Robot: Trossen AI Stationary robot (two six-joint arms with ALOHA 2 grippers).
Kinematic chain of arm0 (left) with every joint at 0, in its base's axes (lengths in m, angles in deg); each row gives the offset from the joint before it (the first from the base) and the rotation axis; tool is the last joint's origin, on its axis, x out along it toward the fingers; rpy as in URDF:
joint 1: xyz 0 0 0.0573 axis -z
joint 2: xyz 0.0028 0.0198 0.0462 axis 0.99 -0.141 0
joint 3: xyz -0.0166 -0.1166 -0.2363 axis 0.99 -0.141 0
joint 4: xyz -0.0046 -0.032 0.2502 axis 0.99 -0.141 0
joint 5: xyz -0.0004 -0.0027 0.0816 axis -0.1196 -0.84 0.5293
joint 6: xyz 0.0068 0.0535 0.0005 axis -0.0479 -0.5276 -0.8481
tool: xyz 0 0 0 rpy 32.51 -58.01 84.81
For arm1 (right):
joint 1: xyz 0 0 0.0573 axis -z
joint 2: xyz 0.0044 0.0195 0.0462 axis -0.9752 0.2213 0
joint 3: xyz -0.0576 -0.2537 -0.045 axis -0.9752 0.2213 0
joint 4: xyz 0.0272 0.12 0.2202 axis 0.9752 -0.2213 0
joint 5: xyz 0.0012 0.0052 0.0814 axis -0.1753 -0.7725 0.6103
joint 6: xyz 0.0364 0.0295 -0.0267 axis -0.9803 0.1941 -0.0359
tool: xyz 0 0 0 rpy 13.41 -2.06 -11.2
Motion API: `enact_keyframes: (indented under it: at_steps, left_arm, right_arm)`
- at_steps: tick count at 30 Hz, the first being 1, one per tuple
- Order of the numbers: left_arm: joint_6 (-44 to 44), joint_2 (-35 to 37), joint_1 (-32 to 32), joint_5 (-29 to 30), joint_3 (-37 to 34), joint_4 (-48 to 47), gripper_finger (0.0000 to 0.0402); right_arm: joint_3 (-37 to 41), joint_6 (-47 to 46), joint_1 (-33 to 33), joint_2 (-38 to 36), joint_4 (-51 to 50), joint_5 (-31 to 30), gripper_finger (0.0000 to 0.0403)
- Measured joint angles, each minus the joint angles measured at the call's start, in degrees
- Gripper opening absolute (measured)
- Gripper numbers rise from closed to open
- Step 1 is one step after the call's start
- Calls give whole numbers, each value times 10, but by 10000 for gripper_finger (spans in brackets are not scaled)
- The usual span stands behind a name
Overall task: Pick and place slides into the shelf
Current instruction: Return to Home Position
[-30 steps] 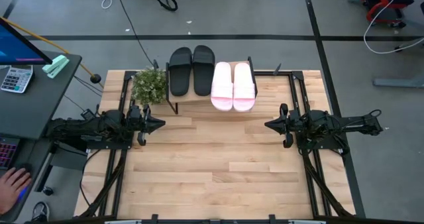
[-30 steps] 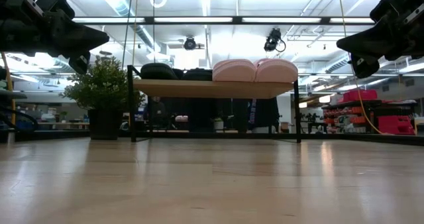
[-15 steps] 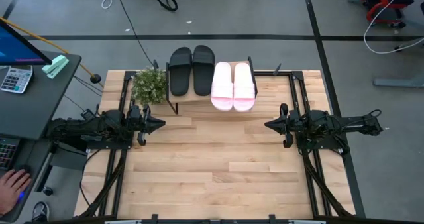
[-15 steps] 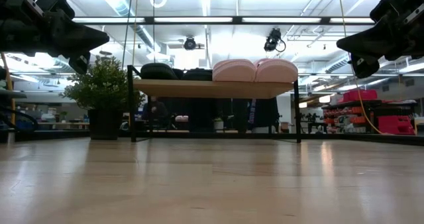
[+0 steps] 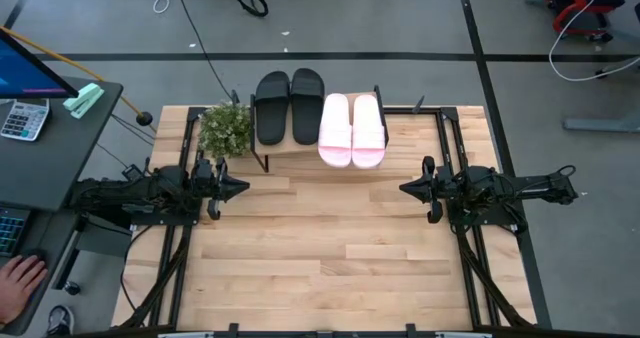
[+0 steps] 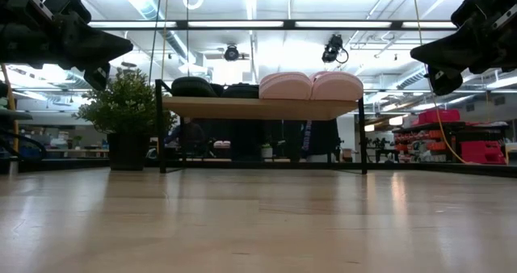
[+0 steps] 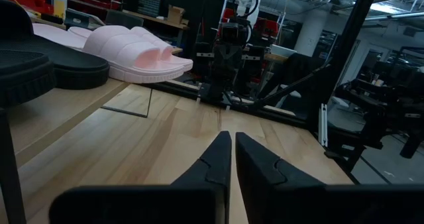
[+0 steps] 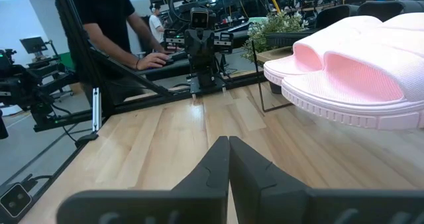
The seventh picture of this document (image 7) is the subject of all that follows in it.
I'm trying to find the white aluminium profile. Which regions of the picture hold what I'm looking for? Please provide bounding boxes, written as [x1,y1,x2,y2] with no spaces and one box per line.
[319,103,329,148]

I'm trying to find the cardboard box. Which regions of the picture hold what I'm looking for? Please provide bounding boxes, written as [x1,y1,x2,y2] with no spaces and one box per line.
[166,5,186,25]

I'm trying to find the grey stacked trays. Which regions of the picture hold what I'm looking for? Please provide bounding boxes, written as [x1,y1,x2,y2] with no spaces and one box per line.
[136,0,164,18]

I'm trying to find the red storage bin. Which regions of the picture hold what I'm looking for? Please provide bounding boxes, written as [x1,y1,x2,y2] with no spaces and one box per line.
[253,17,280,38]
[221,7,235,23]

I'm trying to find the pink slide sandal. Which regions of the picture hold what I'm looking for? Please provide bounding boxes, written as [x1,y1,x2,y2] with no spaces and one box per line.
[32,23,186,85]
[67,25,194,73]

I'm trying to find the black aluminium rig frame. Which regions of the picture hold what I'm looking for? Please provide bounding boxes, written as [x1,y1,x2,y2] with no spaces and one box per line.
[145,0,382,132]

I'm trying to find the wooden workbench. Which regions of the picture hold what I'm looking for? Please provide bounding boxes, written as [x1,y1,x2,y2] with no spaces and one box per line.
[121,9,190,50]

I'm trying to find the black neighbouring robot rig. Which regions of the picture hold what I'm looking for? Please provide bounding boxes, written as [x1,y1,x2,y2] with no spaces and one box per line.
[333,44,424,160]

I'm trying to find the black slide sandal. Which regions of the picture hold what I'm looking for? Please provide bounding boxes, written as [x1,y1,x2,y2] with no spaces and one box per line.
[0,0,111,91]
[0,50,57,109]

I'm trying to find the yellow canister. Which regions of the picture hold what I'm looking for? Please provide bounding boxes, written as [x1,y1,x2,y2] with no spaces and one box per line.
[52,0,68,20]

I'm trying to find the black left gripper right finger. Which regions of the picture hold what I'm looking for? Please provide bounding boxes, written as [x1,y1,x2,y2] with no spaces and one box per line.
[235,131,424,224]

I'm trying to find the grey plastic box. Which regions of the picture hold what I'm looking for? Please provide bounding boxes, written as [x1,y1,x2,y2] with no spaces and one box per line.
[64,9,91,29]

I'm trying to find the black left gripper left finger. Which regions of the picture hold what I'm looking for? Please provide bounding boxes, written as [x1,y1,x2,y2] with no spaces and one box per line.
[48,130,232,224]

